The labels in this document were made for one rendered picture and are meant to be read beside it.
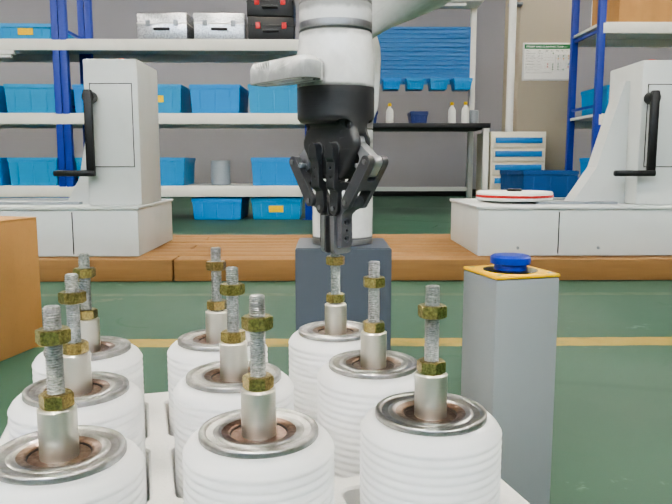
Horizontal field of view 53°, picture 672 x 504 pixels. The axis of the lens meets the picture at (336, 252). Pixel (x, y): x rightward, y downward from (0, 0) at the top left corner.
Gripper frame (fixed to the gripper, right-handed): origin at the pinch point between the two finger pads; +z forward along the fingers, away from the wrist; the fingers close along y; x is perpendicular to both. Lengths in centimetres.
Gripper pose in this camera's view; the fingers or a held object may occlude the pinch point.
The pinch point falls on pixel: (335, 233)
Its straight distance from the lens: 67.6
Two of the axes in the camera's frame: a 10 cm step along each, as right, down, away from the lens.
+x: -7.8, 0.8, -6.3
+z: 0.0, 9.9, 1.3
